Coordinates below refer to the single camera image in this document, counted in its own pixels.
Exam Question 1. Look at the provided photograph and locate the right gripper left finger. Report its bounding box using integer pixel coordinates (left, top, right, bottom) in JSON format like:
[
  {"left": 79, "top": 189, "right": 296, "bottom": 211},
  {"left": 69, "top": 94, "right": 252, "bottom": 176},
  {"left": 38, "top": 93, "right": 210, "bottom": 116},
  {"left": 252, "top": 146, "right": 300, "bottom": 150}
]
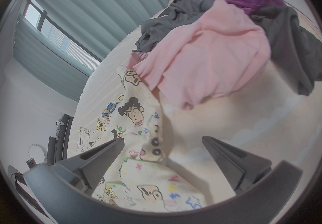
[{"left": 54, "top": 138, "right": 125, "bottom": 190}]

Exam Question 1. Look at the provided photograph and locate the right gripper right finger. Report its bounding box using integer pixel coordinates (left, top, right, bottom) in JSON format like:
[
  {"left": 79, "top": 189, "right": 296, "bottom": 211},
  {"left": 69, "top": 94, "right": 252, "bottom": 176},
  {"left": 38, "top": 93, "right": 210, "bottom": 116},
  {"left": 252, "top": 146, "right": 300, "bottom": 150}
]
[{"left": 202, "top": 136, "right": 272, "bottom": 191}]

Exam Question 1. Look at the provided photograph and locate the white printed pyjama top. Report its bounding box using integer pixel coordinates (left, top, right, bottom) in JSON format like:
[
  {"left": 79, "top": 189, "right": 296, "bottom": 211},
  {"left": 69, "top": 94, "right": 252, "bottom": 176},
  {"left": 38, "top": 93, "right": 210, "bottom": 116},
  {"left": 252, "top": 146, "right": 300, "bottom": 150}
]
[{"left": 75, "top": 65, "right": 208, "bottom": 213}]

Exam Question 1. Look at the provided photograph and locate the bed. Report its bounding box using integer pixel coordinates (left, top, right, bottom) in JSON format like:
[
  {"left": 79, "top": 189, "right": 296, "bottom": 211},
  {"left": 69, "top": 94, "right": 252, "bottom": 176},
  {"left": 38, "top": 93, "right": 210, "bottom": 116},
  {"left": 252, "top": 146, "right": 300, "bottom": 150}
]
[{"left": 66, "top": 0, "right": 322, "bottom": 214}]

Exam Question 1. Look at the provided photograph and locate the dark grey low cabinet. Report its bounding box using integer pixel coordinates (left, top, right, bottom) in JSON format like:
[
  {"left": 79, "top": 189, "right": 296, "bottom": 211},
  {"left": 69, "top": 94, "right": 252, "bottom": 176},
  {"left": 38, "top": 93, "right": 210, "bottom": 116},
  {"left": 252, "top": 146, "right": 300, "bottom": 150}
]
[{"left": 47, "top": 114, "right": 74, "bottom": 167}]

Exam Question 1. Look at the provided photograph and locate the pink garment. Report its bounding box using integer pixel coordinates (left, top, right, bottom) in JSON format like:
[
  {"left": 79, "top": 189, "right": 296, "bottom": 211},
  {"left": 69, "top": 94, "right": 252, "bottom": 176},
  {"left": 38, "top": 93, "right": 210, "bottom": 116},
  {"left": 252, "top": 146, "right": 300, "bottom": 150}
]
[{"left": 128, "top": 0, "right": 272, "bottom": 110}]

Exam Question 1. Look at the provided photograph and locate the window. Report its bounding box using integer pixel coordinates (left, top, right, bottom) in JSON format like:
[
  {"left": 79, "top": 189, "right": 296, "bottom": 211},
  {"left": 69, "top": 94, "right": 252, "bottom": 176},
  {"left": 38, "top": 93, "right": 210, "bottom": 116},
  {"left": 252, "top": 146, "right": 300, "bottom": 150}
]
[{"left": 24, "top": 0, "right": 102, "bottom": 71}]

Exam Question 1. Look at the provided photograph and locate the black garment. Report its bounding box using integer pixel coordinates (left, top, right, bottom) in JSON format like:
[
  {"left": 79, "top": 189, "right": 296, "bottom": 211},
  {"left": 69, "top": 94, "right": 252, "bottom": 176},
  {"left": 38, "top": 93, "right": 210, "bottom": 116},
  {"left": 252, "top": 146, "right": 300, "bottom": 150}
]
[{"left": 250, "top": 6, "right": 322, "bottom": 96}]

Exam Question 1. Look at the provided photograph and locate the grey garment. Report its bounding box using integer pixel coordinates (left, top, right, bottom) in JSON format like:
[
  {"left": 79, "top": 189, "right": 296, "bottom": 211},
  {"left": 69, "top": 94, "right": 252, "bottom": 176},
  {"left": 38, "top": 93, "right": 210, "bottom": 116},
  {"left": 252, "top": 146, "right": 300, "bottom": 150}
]
[{"left": 132, "top": 0, "right": 214, "bottom": 54}]

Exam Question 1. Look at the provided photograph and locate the white ring lamp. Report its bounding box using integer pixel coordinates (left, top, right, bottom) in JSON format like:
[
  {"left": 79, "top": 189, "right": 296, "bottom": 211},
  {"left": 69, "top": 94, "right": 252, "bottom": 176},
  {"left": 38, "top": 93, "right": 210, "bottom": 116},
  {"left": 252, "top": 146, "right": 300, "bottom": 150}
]
[{"left": 28, "top": 143, "right": 48, "bottom": 163}]

